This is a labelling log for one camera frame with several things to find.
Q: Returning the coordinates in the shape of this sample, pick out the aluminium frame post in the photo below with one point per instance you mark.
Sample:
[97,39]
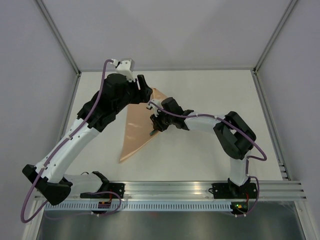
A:
[275,34]
[57,35]

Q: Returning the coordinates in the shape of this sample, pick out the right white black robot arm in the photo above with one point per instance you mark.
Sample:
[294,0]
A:
[233,134]

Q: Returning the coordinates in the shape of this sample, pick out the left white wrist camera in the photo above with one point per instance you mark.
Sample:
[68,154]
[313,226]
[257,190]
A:
[125,67]

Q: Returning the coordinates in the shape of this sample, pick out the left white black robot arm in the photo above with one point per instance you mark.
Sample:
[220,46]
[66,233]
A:
[49,175]

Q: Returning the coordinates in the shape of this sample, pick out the right aluminium frame post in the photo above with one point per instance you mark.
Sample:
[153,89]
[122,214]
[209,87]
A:
[275,34]

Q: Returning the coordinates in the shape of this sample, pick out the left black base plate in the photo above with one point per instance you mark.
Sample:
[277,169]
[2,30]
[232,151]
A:
[112,191]

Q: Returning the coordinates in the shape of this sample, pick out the peach cloth napkin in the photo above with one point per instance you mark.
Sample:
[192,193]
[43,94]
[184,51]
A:
[137,130]

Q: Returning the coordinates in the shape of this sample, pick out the front aluminium rail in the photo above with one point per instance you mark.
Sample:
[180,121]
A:
[283,190]

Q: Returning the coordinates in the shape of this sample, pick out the left side aluminium rail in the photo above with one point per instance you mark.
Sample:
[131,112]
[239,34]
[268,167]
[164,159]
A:
[69,106]

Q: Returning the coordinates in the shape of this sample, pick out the white slotted cable duct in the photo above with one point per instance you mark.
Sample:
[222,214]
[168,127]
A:
[154,206]

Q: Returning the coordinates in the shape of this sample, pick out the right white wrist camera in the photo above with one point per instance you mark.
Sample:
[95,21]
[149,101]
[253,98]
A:
[155,105]

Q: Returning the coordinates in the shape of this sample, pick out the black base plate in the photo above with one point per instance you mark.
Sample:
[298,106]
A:
[112,191]
[231,191]

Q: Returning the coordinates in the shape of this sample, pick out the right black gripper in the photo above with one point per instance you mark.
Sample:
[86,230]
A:
[157,124]

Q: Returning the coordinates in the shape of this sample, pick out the aluminium rail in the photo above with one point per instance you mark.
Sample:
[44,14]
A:
[271,127]
[283,190]
[69,106]

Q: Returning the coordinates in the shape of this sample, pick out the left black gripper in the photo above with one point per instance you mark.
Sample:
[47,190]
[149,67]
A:
[145,92]

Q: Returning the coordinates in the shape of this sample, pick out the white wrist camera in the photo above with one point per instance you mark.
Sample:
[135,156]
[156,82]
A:
[155,105]
[125,67]

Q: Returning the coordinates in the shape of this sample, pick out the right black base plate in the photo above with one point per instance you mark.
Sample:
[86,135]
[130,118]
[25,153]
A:
[231,191]

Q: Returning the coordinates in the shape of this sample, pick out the left aluminium frame post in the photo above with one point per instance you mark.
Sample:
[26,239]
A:
[57,35]

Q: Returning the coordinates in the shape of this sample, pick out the right side aluminium rail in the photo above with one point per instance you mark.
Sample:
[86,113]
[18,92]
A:
[271,127]

